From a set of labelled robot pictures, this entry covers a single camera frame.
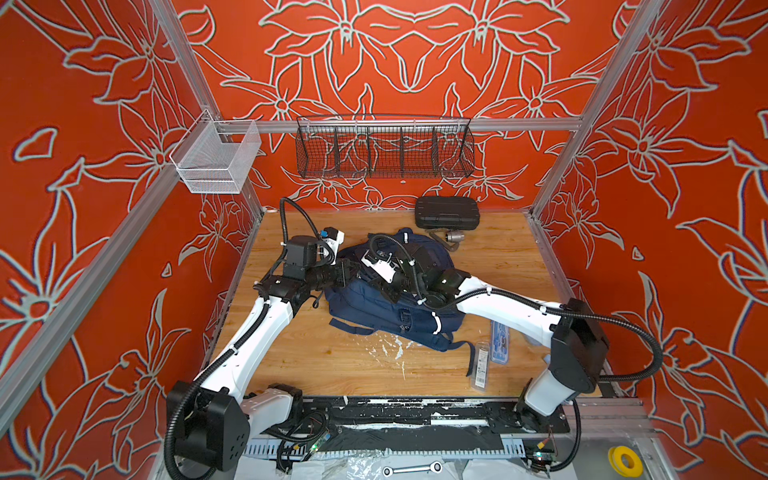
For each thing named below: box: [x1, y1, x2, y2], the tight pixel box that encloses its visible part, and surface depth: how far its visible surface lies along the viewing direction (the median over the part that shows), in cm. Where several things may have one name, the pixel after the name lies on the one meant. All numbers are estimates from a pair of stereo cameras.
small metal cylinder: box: [445, 232, 465, 242], surface depth 109 cm
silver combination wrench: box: [383, 461, 443, 477], surface depth 68 cm
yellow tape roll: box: [608, 446, 644, 478], surface depth 68 cm
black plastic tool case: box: [415, 196, 480, 231], surface depth 113 cm
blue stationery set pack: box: [490, 320, 511, 365], surface depth 84 cm
